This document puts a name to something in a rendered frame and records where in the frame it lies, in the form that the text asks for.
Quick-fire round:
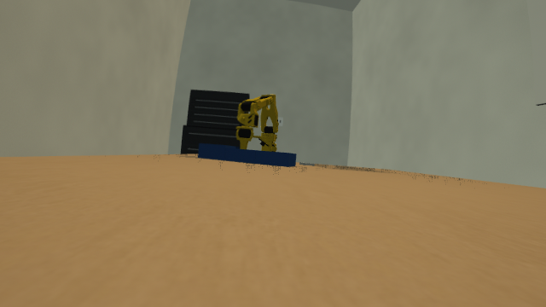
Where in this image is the blue bin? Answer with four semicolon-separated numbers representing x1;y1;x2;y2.
198;143;296;167

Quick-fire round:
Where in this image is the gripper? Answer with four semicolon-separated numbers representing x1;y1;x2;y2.
236;125;270;149

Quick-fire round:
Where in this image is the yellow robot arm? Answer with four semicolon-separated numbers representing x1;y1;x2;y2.
237;95;279;152

